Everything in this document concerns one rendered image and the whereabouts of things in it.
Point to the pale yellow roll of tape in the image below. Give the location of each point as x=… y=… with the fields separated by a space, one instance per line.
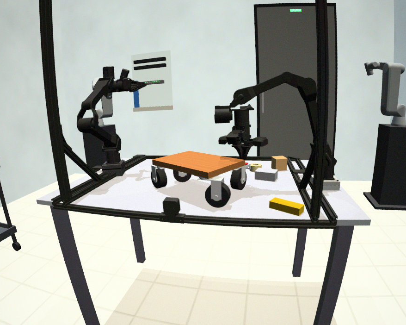
x=255 y=166

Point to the yellow rectangular block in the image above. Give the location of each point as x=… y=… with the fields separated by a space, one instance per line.
x=286 y=206

